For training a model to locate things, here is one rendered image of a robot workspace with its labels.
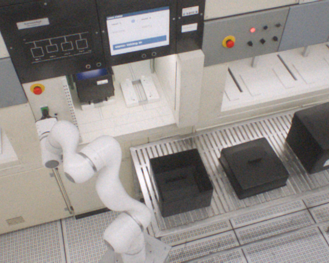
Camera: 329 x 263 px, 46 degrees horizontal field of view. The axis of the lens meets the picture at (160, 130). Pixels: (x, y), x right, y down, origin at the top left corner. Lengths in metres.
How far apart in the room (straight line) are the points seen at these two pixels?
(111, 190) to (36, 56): 0.70
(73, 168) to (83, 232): 1.61
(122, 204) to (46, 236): 1.52
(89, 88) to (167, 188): 0.74
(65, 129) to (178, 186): 0.93
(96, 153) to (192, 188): 0.91
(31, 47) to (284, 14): 1.21
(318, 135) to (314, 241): 1.05
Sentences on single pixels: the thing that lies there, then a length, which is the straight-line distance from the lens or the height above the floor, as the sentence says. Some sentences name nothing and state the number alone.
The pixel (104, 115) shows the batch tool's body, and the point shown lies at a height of 0.87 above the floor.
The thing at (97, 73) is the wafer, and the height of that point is 1.02.
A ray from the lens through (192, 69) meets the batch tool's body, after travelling 2.00.
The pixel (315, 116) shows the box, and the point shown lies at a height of 1.01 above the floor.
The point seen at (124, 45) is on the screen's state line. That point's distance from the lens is 1.85.
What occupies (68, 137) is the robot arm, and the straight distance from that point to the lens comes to 1.45.
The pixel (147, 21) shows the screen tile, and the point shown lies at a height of 1.62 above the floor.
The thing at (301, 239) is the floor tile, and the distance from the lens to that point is 3.06.
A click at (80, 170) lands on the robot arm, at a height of 1.52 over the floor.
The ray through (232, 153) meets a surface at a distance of 2.25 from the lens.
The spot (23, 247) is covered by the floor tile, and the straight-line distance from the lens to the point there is 3.04.
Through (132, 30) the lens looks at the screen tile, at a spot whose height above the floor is 1.59.
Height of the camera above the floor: 2.66
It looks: 51 degrees down
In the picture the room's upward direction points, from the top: 1 degrees counter-clockwise
